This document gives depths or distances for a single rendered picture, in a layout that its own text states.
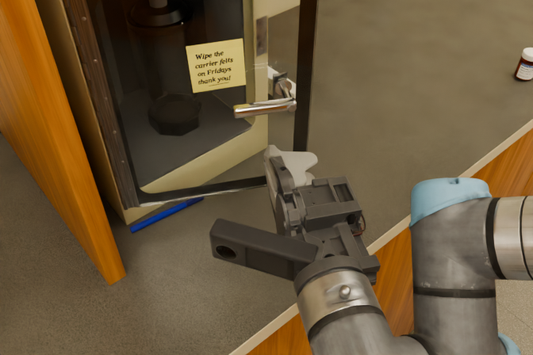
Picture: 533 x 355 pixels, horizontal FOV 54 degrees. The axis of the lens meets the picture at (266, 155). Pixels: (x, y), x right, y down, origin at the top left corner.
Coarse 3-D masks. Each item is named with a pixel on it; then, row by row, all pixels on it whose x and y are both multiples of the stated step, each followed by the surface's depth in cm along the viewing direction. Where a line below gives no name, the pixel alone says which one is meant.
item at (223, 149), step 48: (96, 0) 61; (144, 0) 62; (192, 0) 64; (240, 0) 65; (288, 0) 67; (144, 48) 67; (288, 48) 72; (144, 96) 72; (192, 96) 74; (240, 96) 75; (144, 144) 78; (192, 144) 80; (240, 144) 82; (288, 144) 84; (144, 192) 84; (192, 192) 87
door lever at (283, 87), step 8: (288, 80) 75; (280, 88) 75; (288, 88) 76; (288, 96) 73; (240, 104) 72; (248, 104) 72; (256, 104) 72; (264, 104) 72; (272, 104) 72; (280, 104) 72; (288, 104) 72; (296, 104) 72; (232, 112) 72; (240, 112) 71; (248, 112) 71; (256, 112) 72; (264, 112) 72; (272, 112) 72; (280, 112) 73
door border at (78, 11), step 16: (80, 0) 61; (80, 16) 62; (80, 32) 63; (80, 48) 64; (96, 48) 65; (96, 64) 67; (96, 80) 68; (96, 112) 71; (112, 112) 72; (112, 128) 74; (112, 144) 76; (128, 176) 81; (128, 192) 84
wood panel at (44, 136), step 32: (0, 0) 48; (32, 0) 50; (0, 32) 56; (32, 32) 52; (0, 64) 66; (32, 64) 53; (0, 96) 81; (32, 96) 58; (64, 96) 58; (0, 128) 105; (32, 128) 70; (64, 128) 60; (32, 160) 87; (64, 160) 63; (64, 192) 73; (96, 192) 69; (96, 224) 72; (96, 256) 78
